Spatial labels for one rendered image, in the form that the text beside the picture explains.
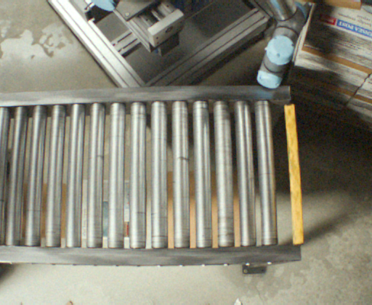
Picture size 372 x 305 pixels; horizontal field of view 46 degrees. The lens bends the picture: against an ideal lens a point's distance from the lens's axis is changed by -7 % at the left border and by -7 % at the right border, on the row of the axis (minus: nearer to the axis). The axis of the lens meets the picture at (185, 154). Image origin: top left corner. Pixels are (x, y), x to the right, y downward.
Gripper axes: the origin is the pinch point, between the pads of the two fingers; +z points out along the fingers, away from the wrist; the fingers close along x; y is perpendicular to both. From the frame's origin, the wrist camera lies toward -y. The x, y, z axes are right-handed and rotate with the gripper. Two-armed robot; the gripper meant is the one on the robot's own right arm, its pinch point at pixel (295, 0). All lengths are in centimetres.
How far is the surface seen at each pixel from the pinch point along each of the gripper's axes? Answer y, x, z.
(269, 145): -4, -5, -53
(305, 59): -29.4, -2.5, -5.9
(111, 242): 7, 28, -96
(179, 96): 6, 24, -47
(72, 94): 16, 56, -58
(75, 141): 14, 48, -72
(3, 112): 22, 75, -71
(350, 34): -6.5, -20.4, -5.8
